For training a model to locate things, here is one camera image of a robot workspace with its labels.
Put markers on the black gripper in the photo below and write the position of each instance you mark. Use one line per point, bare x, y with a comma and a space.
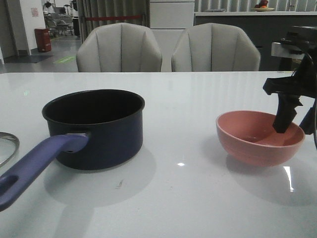
303, 82

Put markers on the pink bowl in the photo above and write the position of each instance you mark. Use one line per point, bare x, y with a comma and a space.
249, 137

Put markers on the glass lid with blue knob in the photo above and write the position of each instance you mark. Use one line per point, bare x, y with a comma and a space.
9, 145

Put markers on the dark grey counter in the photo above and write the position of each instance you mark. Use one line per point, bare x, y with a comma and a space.
263, 28

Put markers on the right grey upholstered chair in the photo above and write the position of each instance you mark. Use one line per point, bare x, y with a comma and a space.
214, 47

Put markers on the grey upholstered chair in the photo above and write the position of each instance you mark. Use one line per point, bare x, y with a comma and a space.
214, 47
120, 47

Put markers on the fruit plate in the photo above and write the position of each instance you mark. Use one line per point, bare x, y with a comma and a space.
262, 6

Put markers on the white cabinet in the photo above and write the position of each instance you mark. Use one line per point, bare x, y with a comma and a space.
168, 19

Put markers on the left grey upholstered chair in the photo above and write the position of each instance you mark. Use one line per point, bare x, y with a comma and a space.
120, 47

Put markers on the dark blue saucepan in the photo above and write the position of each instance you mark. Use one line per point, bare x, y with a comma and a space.
89, 130

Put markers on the red barrier tape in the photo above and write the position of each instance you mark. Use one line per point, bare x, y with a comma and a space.
130, 17

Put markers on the red bin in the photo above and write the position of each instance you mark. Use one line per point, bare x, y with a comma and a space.
43, 40

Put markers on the white camera box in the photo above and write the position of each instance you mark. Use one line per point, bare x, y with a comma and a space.
286, 51

